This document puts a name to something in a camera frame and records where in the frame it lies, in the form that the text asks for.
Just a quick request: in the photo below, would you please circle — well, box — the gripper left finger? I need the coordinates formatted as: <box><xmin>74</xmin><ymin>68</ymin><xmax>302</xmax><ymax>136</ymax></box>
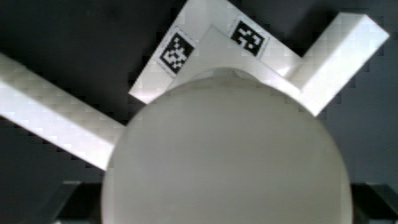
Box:
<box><xmin>35</xmin><ymin>181</ymin><xmax>103</xmax><ymax>224</ymax></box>

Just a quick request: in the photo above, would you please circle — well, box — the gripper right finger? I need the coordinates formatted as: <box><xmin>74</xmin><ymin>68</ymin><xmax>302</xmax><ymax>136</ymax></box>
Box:
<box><xmin>351</xmin><ymin>183</ymin><xmax>398</xmax><ymax>224</ymax></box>

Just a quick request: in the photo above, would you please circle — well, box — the white lamp bulb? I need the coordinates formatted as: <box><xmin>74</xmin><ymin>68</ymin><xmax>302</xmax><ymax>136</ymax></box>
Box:
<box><xmin>101</xmin><ymin>69</ymin><xmax>353</xmax><ymax>224</ymax></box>

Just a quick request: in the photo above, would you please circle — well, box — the white lamp base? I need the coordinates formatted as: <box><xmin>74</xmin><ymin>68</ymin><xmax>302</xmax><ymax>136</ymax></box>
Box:
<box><xmin>129</xmin><ymin>0</ymin><xmax>302</xmax><ymax>103</ymax></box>

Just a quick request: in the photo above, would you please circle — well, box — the white U-shaped fence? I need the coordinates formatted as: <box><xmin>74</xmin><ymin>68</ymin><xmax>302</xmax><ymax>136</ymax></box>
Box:
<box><xmin>0</xmin><ymin>13</ymin><xmax>389</xmax><ymax>168</ymax></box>

